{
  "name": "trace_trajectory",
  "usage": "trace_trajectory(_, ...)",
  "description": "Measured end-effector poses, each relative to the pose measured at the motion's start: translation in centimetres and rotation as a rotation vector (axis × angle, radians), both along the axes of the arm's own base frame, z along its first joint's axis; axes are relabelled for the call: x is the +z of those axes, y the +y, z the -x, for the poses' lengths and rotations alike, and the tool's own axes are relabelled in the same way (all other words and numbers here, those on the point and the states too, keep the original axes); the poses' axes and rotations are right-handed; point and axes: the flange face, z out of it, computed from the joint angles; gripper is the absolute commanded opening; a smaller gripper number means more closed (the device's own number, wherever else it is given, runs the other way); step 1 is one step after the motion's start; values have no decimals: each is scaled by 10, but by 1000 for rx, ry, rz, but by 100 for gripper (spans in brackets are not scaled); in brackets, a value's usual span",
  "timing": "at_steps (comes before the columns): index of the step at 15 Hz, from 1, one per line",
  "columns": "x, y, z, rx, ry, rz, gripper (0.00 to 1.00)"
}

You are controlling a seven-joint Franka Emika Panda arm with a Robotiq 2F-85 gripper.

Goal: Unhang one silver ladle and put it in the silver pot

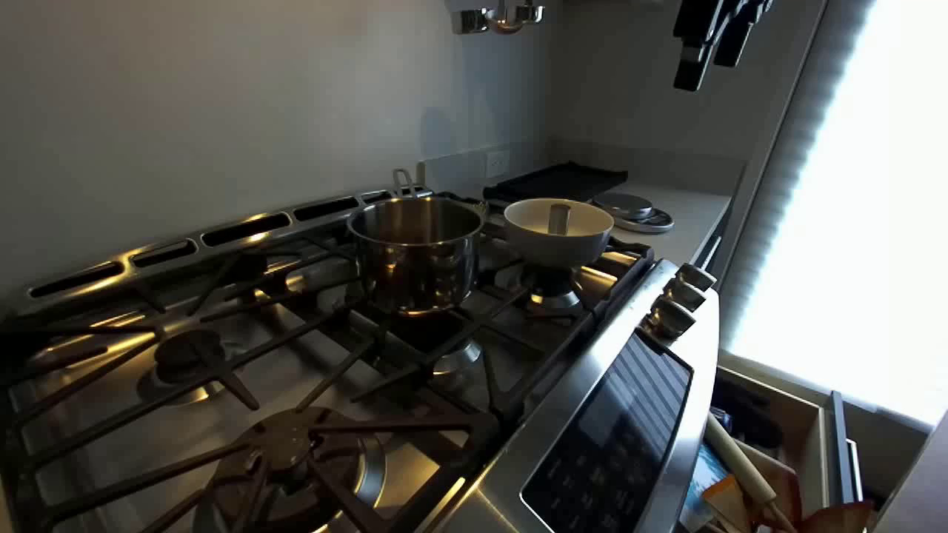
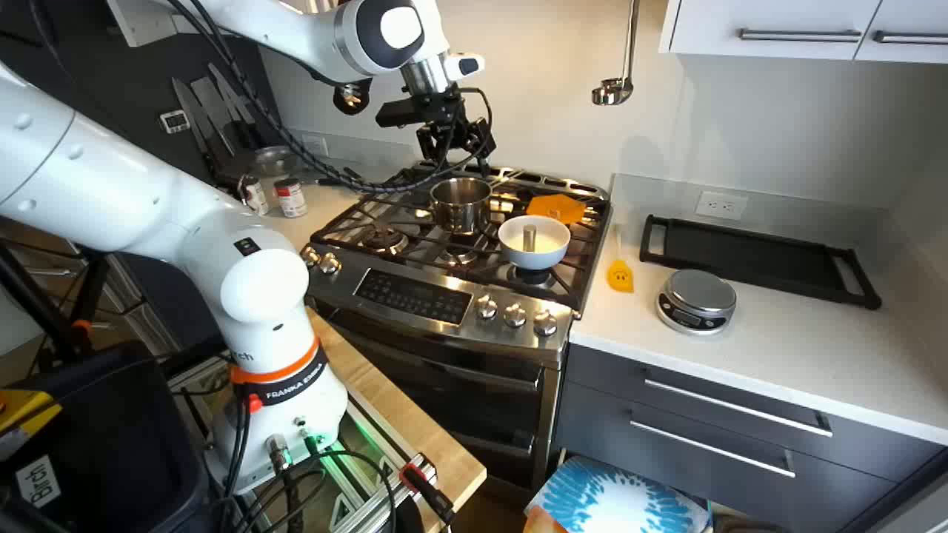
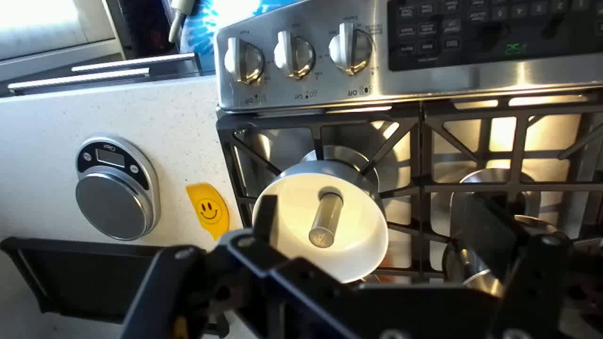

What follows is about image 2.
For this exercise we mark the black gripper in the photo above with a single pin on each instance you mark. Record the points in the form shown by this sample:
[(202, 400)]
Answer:
[(447, 110)]

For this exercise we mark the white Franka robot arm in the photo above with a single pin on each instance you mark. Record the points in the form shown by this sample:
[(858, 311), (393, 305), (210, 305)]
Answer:
[(98, 188)]

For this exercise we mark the silver pot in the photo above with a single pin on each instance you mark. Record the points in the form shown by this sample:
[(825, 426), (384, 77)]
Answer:
[(461, 207)]

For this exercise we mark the dark oven mitt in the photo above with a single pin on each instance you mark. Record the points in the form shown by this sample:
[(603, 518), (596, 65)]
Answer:
[(354, 98)]

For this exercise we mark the orange silicone trivet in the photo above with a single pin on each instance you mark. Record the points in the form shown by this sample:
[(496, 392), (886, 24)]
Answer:
[(557, 207)]

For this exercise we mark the white bowl with centre tube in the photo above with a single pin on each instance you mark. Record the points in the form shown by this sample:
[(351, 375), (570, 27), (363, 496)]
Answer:
[(535, 252)]

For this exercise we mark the stainless steel gas range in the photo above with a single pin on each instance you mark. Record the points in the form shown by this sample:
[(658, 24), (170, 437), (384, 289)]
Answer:
[(416, 296)]

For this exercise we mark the silver stove knob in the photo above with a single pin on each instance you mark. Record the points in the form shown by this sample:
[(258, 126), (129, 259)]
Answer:
[(545, 323), (330, 265), (487, 309), (517, 315), (311, 255)]

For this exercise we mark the small spice jar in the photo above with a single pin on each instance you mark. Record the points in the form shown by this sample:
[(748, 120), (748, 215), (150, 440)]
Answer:
[(256, 195), (292, 198)]

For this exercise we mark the kitchen knife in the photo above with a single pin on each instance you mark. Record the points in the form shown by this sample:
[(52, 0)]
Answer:
[(231, 98), (187, 114), (210, 105)]

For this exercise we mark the grey drawer front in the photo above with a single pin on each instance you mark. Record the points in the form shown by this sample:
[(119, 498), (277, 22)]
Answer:
[(593, 423), (603, 367)]

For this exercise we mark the wooden table top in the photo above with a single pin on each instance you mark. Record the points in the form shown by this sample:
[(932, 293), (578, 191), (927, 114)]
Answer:
[(416, 423)]

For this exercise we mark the black tray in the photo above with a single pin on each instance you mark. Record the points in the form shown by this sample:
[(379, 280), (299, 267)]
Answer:
[(751, 259)]

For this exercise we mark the blue white patterned bag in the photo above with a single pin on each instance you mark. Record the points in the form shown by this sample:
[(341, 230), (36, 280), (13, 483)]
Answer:
[(612, 498)]

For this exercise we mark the black tripod stand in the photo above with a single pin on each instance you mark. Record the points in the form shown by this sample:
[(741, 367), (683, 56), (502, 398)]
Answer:
[(92, 283)]

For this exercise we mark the black bin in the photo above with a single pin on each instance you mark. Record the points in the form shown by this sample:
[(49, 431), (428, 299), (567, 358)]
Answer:
[(107, 446)]

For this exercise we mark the yellow black tool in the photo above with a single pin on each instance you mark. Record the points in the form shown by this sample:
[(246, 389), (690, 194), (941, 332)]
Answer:
[(24, 409)]

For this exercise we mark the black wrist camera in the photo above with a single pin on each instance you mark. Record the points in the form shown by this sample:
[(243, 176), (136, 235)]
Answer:
[(403, 110)]

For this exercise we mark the white wall outlet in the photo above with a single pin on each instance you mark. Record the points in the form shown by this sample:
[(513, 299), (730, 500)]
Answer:
[(721, 203)]

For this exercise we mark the white wall switch plate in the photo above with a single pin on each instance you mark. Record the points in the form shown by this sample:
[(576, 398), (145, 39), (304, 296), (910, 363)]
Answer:
[(172, 121)]

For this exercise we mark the white wall cabinet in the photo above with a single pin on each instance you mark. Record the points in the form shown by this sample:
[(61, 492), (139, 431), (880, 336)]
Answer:
[(772, 15)]

